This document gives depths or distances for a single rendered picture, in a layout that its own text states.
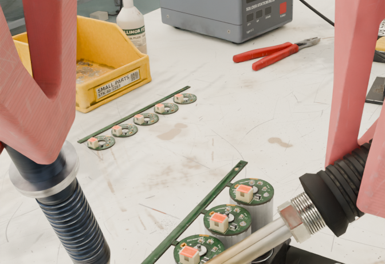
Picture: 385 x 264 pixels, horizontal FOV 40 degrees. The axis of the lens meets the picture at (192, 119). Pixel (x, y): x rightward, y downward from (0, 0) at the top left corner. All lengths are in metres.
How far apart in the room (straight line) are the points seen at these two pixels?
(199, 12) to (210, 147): 0.29
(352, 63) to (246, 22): 0.50
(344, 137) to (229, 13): 0.49
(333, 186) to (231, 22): 0.51
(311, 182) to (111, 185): 0.26
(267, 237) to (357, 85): 0.06
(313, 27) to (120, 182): 0.42
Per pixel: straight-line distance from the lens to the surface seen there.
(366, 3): 0.19
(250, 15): 0.69
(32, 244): 0.39
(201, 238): 0.27
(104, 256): 0.16
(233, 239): 0.27
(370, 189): 0.18
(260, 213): 0.30
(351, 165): 0.19
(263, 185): 0.30
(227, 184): 0.30
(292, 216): 0.19
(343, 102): 0.19
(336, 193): 0.19
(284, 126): 0.50
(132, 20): 0.65
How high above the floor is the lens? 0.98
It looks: 27 degrees down
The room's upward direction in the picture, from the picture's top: 4 degrees counter-clockwise
